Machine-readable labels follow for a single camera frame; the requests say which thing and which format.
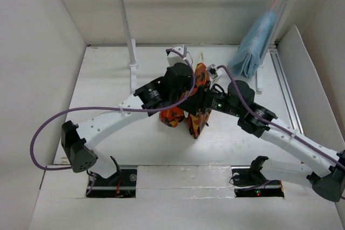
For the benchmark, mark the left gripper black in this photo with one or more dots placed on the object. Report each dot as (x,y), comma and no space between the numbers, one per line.
(190,83)

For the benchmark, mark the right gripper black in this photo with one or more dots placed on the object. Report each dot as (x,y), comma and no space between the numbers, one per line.
(199,100)

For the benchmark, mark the orange camouflage trousers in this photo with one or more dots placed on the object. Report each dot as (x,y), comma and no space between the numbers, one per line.
(193,110)

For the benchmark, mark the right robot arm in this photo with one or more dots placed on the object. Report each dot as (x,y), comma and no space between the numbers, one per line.
(319,168)

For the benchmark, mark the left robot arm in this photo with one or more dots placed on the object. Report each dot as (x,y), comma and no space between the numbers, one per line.
(80,140)

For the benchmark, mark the light blue hanging garment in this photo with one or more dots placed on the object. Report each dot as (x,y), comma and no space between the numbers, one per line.
(248,57)

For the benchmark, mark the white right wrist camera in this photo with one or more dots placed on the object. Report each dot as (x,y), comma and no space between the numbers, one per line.
(214,74)

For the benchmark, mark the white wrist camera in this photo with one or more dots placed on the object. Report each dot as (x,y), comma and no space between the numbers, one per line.
(214,74)
(176,54)

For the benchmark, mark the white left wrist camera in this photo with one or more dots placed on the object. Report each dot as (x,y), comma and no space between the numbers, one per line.
(176,54)

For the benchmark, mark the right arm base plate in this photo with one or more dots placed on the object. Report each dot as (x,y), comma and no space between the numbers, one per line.
(247,185)

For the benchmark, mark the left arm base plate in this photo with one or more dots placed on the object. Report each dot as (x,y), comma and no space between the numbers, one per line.
(125,187)

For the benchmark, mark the red wire hanger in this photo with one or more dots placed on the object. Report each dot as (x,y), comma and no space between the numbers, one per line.
(272,3)

